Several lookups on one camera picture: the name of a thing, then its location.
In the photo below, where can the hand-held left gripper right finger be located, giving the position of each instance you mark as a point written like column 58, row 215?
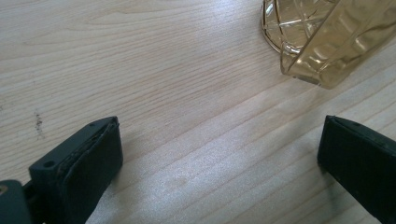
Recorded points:
column 361, row 161

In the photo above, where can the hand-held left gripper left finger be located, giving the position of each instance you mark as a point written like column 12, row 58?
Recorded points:
column 84, row 174

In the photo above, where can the amber glass cup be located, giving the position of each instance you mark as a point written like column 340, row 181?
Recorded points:
column 327, row 40

